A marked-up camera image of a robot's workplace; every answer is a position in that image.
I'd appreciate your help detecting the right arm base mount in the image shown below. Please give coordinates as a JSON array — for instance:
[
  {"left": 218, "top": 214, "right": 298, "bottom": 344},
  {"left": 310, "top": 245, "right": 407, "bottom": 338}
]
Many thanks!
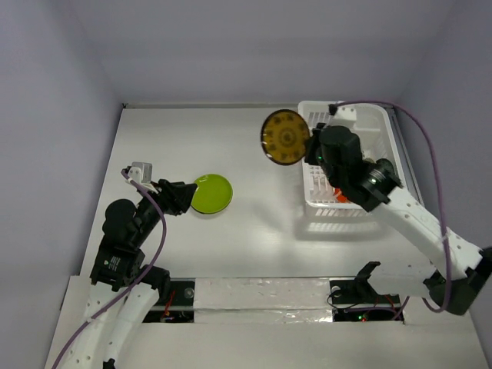
[{"left": 327, "top": 261, "right": 404, "bottom": 323}]

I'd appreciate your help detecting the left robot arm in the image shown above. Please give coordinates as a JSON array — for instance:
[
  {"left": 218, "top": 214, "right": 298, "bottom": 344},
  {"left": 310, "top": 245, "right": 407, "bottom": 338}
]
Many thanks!
[{"left": 52, "top": 179, "right": 198, "bottom": 368}]

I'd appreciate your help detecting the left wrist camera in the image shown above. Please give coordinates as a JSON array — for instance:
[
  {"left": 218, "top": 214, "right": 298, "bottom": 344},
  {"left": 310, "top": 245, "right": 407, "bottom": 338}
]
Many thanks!
[{"left": 121, "top": 161, "right": 153, "bottom": 185}]

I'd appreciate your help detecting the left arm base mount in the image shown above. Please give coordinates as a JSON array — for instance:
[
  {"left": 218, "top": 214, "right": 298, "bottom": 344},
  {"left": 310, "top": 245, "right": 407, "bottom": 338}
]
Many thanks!
[{"left": 143, "top": 278, "right": 195, "bottom": 324}]

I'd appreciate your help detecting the silver foil tape strip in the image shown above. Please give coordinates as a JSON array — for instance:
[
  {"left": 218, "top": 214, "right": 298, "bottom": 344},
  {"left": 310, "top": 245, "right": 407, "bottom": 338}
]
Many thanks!
[{"left": 193, "top": 278, "right": 333, "bottom": 324}]

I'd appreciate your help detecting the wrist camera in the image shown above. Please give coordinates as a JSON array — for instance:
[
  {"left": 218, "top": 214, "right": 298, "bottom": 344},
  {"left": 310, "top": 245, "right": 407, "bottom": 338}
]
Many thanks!
[
  {"left": 328, "top": 103, "right": 357, "bottom": 121},
  {"left": 121, "top": 161, "right": 153, "bottom": 185}
]

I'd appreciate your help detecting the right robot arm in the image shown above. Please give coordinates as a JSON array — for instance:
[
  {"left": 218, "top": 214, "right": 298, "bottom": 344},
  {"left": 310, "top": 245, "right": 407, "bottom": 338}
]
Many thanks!
[{"left": 304, "top": 123, "right": 491, "bottom": 315}]

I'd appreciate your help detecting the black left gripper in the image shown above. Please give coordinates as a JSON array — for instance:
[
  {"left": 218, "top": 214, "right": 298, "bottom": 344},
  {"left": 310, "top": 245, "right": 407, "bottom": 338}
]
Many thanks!
[{"left": 132, "top": 177, "right": 197, "bottom": 244}]

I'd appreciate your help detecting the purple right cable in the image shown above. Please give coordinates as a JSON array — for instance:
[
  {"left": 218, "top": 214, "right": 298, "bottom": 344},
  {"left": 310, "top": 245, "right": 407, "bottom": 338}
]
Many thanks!
[{"left": 330, "top": 100, "right": 450, "bottom": 313}]

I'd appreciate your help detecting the yellow patterned plate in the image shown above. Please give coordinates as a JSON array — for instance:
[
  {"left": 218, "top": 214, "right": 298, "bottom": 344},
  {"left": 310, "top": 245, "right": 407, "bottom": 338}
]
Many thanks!
[{"left": 260, "top": 109, "right": 310, "bottom": 166}]

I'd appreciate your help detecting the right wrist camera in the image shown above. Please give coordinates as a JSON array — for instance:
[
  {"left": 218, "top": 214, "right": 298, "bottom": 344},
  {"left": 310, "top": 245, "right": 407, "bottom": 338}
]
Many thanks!
[{"left": 328, "top": 103, "right": 357, "bottom": 121}]

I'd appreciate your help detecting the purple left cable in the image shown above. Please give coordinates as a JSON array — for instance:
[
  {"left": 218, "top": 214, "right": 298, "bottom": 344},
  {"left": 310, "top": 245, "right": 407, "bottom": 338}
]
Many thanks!
[{"left": 52, "top": 171, "right": 169, "bottom": 369}]

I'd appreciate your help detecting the lime green plate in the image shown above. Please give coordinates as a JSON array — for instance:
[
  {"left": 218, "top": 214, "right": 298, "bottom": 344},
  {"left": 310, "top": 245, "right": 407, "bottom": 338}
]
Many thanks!
[{"left": 191, "top": 174, "right": 234, "bottom": 214}]

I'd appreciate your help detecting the purple cable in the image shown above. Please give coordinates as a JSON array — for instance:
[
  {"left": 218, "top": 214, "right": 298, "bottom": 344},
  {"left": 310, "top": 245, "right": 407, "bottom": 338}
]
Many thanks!
[
  {"left": 52, "top": 171, "right": 169, "bottom": 369},
  {"left": 330, "top": 100, "right": 450, "bottom": 313}
]

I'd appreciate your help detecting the orange plate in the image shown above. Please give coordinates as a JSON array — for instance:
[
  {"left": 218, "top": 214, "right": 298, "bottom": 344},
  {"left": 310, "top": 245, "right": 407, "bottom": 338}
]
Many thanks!
[{"left": 333, "top": 188, "right": 350, "bottom": 203}]

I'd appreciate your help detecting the aluminium rail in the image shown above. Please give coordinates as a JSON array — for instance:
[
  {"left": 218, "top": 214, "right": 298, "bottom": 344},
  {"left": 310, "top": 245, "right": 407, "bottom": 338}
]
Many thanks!
[{"left": 384, "top": 105, "right": 424, "bottom": 204}]

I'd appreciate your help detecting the white plastic dish rack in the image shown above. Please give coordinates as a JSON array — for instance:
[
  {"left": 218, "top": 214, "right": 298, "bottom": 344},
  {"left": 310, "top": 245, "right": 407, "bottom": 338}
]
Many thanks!
[{"left": 298, "top": 101, "right": 406, "bottom": 214}]

